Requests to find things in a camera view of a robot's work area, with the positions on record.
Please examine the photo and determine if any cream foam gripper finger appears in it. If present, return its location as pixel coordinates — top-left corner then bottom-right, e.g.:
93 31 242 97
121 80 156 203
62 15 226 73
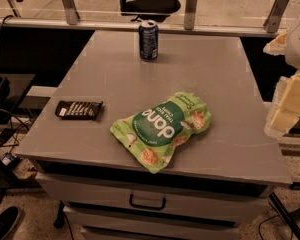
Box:
263 30 288 56
268 70 300 133

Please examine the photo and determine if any blue pepsi can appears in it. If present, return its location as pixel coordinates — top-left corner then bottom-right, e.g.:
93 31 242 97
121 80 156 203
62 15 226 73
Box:
138 20 159 61

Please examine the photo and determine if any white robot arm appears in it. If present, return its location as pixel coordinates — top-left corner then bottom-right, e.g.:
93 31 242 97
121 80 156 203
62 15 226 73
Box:
263 15 300 138

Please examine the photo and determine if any grey drawer cabinet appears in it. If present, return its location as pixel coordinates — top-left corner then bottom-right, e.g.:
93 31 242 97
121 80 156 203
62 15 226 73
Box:
18 31 291 240

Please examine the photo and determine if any green rice chips bag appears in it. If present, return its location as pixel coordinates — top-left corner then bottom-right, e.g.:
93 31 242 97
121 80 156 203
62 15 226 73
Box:
110 92 212 174

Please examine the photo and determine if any black office chair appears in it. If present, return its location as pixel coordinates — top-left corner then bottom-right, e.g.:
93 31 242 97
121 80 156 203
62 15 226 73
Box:
120 0 181 22

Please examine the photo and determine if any dark brown snack packet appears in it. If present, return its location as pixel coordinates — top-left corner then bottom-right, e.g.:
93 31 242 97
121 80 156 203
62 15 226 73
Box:
55 101 103 120

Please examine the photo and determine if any black shoe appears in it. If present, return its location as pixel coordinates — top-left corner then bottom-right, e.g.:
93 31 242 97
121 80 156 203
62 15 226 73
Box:
0 206 22 240

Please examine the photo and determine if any black drawer handle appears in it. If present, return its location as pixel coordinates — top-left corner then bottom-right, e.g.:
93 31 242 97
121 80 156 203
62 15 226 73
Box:
129 194 166 211

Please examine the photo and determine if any metal window rail frame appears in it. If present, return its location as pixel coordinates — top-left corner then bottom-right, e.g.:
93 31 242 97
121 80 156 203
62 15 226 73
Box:
0 0 300 36

